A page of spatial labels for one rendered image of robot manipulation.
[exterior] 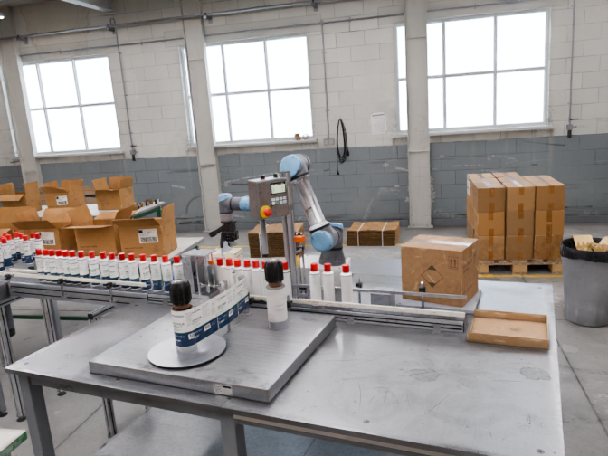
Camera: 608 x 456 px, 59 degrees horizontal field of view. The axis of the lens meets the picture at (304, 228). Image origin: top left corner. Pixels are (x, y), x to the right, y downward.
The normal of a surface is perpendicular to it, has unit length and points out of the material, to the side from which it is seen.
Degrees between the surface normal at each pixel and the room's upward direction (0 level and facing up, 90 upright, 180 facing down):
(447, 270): 90
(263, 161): 90
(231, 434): 90
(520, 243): 87
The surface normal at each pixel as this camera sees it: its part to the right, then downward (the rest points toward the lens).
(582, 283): -0.69, 0.33
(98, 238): -0.19, 0.23
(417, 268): -0.57, 0.22
